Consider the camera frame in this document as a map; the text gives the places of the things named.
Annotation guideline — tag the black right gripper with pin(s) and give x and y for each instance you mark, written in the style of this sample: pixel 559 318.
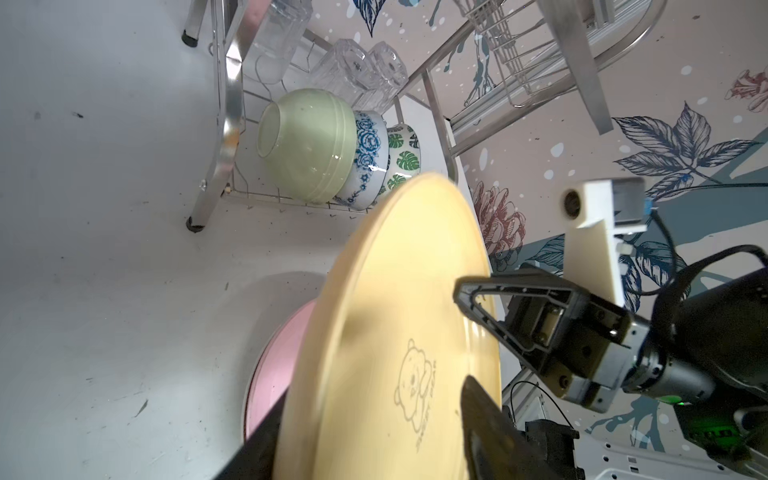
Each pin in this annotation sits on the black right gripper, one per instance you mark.
pixel 583 348

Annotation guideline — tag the clear drinking glass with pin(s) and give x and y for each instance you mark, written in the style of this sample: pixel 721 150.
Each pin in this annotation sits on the clear drinking glass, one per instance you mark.
pixel 280 27
pixel 390 77
pixel 346 71

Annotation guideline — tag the green leaf patterned bowl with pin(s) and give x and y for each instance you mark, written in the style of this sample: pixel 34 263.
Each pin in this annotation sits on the green leaf patterned bowl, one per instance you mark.
pixel 404 158

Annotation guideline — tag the pink plate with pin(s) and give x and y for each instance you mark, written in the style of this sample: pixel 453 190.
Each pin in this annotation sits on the pink plate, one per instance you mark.
pixel 274 369

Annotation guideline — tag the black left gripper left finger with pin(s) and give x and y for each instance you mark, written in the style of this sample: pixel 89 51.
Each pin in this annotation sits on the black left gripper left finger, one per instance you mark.
pixel 255 459

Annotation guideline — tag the silver two-tier dish rack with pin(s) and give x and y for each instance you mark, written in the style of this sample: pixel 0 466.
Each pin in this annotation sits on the silver two-tier dish rack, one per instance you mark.
pixel 549 59

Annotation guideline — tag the light green bowl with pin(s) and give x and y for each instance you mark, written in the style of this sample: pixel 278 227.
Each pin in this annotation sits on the light green bowl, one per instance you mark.
pixel 307 141

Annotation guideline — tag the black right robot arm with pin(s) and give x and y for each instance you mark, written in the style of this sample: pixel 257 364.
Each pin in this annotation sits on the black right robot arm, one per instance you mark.
pixel 706 355

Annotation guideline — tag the blue white patterned bowl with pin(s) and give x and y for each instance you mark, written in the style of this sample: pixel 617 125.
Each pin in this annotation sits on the blue white patterned bowl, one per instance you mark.
pixel 370 162

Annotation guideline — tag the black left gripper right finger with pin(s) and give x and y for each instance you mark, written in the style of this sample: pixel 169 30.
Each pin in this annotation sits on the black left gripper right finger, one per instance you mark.
pixel 495 449

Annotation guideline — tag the yellow plate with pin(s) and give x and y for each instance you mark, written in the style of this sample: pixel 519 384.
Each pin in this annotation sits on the yellow plate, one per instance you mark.
pixel 376 389

